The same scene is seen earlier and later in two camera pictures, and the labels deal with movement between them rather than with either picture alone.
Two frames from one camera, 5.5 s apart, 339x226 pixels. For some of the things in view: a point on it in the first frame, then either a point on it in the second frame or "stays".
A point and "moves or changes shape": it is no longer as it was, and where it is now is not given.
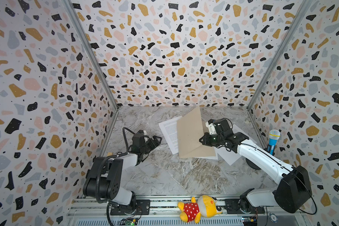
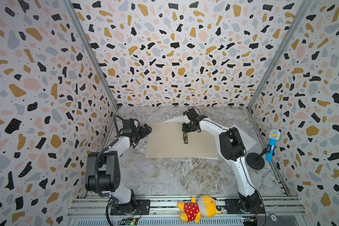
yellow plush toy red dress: (206, 206) stays
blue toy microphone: (274, 135) stays
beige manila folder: (190, 132) moves or changes shape
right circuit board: (249, 221) stays
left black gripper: (149, 142) to (143, 133)
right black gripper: (208, 138) to (186, 129)
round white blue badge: (273, 218) stays
